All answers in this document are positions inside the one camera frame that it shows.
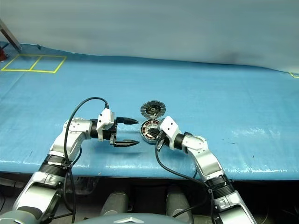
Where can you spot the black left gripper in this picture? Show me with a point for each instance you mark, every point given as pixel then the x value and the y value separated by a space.
pixel 109 134

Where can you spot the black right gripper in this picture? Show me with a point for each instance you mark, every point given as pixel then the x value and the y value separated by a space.
pixel 162 141

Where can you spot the dark grey left shoulder cover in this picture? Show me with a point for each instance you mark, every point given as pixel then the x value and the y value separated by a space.
pixel 21 218

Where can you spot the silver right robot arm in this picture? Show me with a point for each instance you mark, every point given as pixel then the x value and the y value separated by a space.
pixel 205 158

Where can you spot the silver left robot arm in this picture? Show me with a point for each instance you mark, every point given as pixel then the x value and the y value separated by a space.
pixel 58 144

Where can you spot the silver motor housing copper windings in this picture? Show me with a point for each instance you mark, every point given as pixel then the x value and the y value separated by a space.
pixel 143 131

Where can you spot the motor rotor disc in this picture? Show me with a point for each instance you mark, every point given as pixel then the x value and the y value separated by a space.
pixel 153 109

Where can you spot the blue table cover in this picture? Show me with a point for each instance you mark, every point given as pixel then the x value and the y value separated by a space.
pixel 187 93

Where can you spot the dark grey rounded shape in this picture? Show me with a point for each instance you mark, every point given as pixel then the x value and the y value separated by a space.
pixel 178 205
pixel 115 204

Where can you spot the grey robot torso cover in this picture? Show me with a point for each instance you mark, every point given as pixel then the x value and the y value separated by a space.
pixel 130 220

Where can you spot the yellow tape double square marking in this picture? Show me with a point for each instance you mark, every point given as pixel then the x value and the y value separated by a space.
pixel 30 70

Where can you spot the red object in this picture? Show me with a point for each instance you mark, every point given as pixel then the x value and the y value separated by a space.
pixel 2 54

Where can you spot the grey metal stand leg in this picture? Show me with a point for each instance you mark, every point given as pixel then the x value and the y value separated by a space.
pixel 10 35

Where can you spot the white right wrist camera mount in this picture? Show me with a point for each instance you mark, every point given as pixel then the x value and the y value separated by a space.
pixel 169 127

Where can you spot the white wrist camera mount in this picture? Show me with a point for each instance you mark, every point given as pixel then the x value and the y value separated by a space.
pixel 169 127
pixel 106 120

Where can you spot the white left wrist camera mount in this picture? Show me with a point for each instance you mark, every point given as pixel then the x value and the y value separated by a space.
pixel 106 120

